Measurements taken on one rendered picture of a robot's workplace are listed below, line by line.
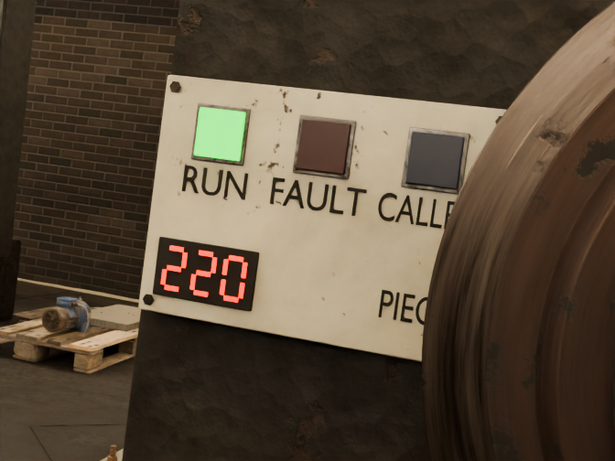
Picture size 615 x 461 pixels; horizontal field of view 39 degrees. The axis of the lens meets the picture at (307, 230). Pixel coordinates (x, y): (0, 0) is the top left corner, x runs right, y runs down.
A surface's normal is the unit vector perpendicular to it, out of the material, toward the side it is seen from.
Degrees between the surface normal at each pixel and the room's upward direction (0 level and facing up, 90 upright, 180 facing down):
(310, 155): 90
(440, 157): 90
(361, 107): 90
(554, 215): 90
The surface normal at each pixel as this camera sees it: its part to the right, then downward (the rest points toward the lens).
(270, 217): -0.28, 0.01
